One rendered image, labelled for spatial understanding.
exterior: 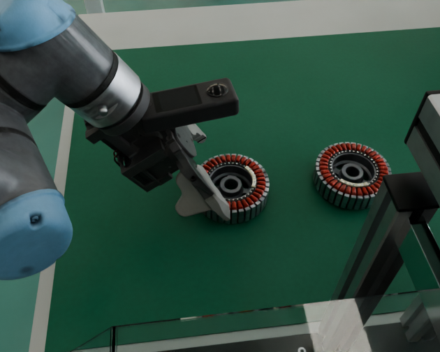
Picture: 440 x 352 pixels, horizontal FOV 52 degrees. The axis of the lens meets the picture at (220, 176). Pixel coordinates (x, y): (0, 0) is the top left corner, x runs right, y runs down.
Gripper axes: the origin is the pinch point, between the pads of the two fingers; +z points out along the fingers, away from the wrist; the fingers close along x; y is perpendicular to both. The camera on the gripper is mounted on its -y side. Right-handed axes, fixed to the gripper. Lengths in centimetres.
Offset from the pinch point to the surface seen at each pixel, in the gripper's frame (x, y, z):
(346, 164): 0.7, -16.0, 11.9
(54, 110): -117, 77, 48
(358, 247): 24.0, -13.5, -11.5
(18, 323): -25, 87, 42
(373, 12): -42, -38, 28
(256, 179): 0.6, -3.9, 4.1
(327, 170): 1.8, -13.3, 9.1
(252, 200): 4.2, -2.3, 3.3
